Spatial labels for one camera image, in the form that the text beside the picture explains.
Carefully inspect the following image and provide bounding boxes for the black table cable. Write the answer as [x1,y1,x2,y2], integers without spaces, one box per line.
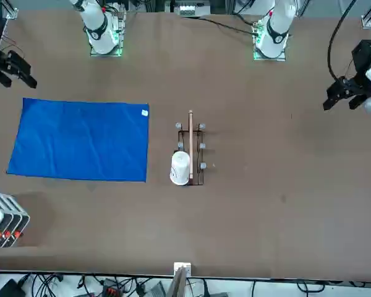
[181,15,258,35]

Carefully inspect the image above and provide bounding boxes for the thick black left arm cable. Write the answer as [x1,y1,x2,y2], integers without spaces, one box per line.
[327,0,358,81]

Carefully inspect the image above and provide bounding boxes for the black wire cup rack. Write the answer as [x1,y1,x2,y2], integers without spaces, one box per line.
[174,110,207,187]

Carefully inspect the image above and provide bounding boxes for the blue microfibre towel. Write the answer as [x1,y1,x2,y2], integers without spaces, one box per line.
[6,97,150,183]

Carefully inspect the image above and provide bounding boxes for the black power strip red switches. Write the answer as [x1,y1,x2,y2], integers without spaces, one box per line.
[101,278,126,297]

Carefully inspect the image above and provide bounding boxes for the white power strip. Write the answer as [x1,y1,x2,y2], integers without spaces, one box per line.
[176,1,199,17]

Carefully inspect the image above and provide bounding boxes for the silver aluminium post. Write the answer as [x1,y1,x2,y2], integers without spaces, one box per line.
[168,262,192,297]

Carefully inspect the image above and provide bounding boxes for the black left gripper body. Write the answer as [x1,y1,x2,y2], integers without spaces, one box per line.
[339,39,371,97]

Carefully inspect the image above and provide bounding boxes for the white smiley face cup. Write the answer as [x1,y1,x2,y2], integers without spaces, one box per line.
[169,150,191,186]

